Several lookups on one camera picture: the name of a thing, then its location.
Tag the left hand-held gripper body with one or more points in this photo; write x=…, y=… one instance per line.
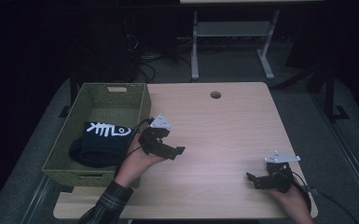
x=152, y=138

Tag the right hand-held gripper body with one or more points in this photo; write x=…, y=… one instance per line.
x=279, y=175

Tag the dark navy garment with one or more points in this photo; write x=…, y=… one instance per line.
x=105, y=149

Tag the green woven basket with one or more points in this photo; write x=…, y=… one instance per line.
x=74, y=179

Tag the person's right hand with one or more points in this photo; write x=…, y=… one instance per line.
x=292, y=200

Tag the person's left hand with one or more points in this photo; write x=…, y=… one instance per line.
x=135, y=166

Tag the black metal stand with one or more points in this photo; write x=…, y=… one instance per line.
x=331, y=93

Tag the white metal stand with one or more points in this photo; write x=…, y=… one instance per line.
x=233, y=28

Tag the metal floor rail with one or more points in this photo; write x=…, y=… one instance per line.
x=37, y=199
x=348, y=152

